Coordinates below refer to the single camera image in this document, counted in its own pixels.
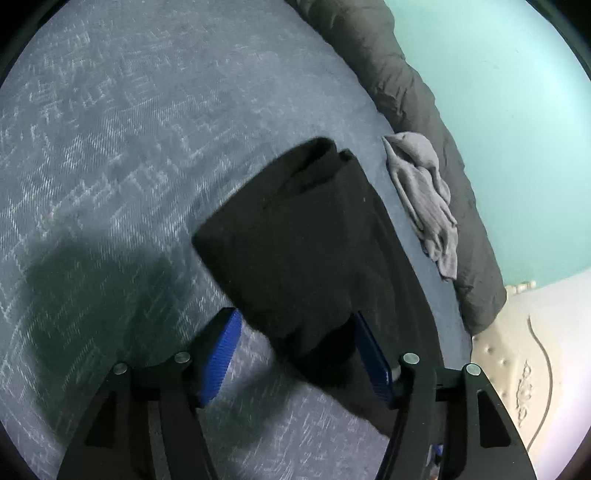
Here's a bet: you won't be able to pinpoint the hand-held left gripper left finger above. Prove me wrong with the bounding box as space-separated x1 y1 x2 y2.
55 307 243 480

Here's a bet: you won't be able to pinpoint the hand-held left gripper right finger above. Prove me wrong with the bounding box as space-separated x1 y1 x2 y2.
353 311 539 480

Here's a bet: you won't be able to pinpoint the black pants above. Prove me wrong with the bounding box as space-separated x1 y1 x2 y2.
191 137 439 439

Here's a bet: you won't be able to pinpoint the cream tufted headboard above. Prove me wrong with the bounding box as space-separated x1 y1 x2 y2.
471 279 591 480

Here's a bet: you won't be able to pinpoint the grey ribbed garment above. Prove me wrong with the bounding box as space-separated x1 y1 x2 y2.
382 132 459 281

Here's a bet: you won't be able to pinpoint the dark grey rolled duvet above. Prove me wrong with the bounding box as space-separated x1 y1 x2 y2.
284 0 508 337

